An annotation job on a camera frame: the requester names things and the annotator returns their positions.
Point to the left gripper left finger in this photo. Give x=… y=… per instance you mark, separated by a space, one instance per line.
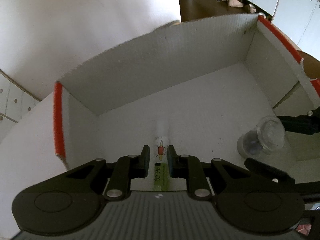
x=121 y=173

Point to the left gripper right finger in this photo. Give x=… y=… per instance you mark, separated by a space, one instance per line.
x=189 y=167

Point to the clear plastic jar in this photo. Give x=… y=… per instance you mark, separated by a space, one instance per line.
x=266 y=138

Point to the wooden chair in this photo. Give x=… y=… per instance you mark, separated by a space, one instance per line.
x=311 y=65

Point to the red cardboard box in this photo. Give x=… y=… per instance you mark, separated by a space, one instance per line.
x=198 y=85

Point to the small white drawer cabinet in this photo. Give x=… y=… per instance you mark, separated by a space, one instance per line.
x=15 y=104

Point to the shoes on floor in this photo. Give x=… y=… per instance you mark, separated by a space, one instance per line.
x=251 y=8

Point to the white wall cabinet unit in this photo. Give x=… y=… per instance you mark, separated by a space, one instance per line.
x=297 y=19

